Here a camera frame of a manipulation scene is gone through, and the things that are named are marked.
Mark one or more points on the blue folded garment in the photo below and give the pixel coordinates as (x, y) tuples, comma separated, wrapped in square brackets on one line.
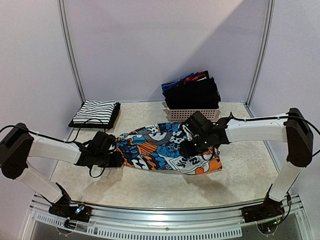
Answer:
[(169, 85)]

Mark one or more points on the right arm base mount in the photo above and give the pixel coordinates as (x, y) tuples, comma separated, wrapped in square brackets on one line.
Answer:
[(267, 215)]

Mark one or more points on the aluminium front rail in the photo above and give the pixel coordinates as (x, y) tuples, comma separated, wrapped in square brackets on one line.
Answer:
[(205, 223)]

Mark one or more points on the red black plaid garment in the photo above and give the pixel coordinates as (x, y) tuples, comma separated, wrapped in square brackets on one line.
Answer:
[(199, 76)]

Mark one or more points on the colourful printed clothes pile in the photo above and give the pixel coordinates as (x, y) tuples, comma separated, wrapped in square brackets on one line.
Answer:
[(157, 148)]

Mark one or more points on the folded black garment in basket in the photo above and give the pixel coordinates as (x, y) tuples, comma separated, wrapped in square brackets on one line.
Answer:
[(194, 95)]

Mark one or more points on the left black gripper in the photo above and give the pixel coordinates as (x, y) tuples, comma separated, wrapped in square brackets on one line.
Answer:
[(117, 162)]

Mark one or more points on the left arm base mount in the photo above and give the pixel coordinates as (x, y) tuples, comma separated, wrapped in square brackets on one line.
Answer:
[(72, 212)]

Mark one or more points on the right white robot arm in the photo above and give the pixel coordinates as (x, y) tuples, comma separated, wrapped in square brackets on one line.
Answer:
[(290, 128)]

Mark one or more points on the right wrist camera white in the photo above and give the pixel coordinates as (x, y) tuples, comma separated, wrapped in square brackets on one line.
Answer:
[(189, 134)]

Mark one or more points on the folded black shirt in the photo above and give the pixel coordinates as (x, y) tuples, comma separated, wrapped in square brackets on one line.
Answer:
[(96, 115)]

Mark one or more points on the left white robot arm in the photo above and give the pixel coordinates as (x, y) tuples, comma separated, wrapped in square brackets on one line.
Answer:
[(20, 144)]

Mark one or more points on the right aluminium frame post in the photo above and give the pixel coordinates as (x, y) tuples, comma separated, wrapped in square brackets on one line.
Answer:
[(262, 52)]

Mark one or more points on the black white striped tank top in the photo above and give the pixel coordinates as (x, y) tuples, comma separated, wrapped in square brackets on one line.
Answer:
[(96, 112)]

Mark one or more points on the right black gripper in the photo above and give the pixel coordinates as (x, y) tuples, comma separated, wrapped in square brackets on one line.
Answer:
[(189, 150)]

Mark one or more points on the pink plastic laundry basket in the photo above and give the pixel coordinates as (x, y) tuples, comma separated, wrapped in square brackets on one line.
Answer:
[(180, 112)]

